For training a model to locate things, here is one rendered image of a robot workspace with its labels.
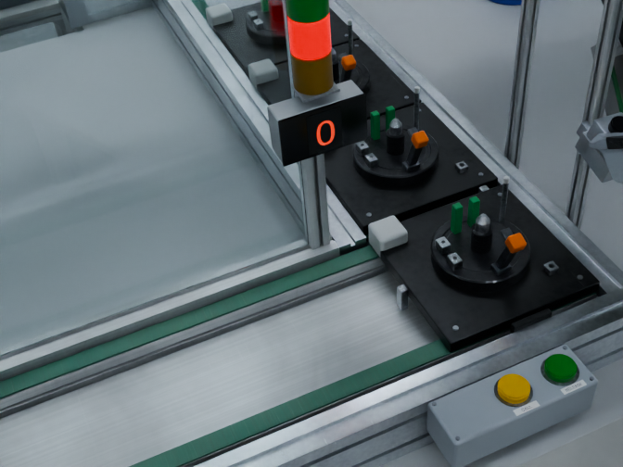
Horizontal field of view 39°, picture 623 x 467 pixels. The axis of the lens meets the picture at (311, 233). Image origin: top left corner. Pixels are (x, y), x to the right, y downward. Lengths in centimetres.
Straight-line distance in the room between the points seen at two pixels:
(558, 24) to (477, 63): 24
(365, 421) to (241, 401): 18
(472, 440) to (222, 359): 37
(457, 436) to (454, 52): 103
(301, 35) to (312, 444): 49
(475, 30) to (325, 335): 96
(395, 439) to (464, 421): 10
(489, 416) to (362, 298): 29
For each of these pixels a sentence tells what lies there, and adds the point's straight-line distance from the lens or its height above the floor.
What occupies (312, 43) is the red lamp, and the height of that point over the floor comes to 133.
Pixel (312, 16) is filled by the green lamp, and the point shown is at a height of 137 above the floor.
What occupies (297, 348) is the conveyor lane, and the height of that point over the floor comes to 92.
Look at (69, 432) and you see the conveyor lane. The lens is 122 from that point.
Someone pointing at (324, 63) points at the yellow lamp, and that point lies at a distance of 106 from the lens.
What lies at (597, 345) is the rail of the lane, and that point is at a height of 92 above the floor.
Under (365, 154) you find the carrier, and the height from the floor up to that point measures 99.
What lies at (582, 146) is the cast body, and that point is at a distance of 116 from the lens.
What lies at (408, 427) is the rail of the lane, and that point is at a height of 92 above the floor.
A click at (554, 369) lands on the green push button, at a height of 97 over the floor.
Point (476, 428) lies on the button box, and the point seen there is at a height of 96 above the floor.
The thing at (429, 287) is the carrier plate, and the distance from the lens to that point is 123.
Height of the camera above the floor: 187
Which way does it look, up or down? 43 degrees down
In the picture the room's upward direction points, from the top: 5 degrees counter-clockwise
